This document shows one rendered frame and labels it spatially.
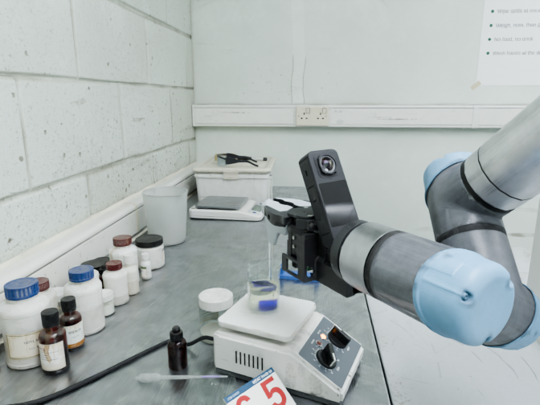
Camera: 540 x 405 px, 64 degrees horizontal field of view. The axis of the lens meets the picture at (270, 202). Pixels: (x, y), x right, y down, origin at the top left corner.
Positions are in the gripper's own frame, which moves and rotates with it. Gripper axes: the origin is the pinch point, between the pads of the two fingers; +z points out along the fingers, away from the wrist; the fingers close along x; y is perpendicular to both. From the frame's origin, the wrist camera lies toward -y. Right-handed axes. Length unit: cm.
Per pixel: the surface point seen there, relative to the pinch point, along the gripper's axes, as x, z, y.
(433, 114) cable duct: 126, 76, -8
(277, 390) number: -5.1, -10.1, 23.7
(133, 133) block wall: 1, 86, -5
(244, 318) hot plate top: -5.4, -1.1, 17.1
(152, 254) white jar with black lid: -6, 46, 21
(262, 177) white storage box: 49, 90, 14
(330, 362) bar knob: 2.0, -12.5, 20.6
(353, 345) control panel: 9.7, -8.5, 22.5
